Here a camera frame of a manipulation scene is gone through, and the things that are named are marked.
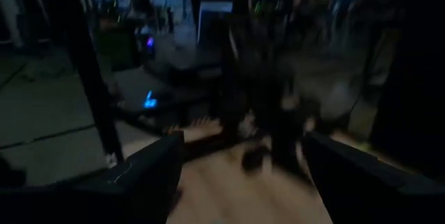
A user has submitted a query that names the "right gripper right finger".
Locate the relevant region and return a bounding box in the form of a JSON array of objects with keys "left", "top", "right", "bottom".
[{"left": 302, "top": 131, "right": 445, "bottom": 224}]

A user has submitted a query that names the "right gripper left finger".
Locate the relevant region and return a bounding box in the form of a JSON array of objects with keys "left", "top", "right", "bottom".
[{"left": 0, "top": 131, "right": 185, "bottom": 224}]

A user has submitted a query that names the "black aluminium table frame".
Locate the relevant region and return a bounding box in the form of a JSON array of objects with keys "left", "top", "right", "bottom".
[{"left": 44, "top": 0, "right": 124, "bottom": 164}]

